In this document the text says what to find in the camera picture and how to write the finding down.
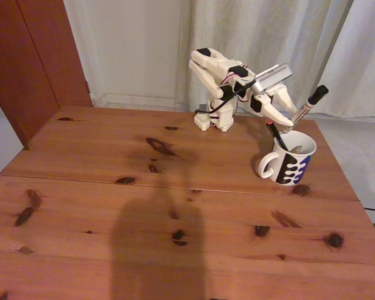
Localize white marker black cap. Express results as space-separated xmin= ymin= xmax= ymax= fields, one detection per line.
xmin=281 ymin=84 xmax=329 ymax=134

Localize black pen red ends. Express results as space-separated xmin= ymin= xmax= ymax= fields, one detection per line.
xmin=266 ymin=121 xmax=290 ymax=153

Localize white table clamp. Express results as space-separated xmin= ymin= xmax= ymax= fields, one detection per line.
xmin=193 ymin=112 xmax=211 ymax=133

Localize white mug black blue pattern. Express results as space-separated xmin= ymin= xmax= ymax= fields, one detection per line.
xmin=256 ymin=129 xmax=318 ymax=188

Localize white curtain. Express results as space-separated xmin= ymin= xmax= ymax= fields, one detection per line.
xmin=306 ymin=0 xmax=375 ymax=119
xmin=174 ymin=0 xmax=353 ymax=116

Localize white baseboard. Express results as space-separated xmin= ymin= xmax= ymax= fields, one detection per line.
xmin=92 ymin=92 xmax=179 ymax=109

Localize brown wooden cabinet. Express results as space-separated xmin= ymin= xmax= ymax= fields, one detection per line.
xmin=0 ymin=0 xmax=93 ymax=151

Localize pale grey panel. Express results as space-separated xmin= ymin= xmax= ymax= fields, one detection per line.
xmin=0 ymin=87 xmax=24 ymax=185

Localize silver camera box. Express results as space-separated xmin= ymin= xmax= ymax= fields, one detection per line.
xmin=253 ymin=64 xmax=293 ymax=94

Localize black camera cable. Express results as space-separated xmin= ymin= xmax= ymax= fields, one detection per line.
xmin=195 ymin=80 xmax=257 ymax=114

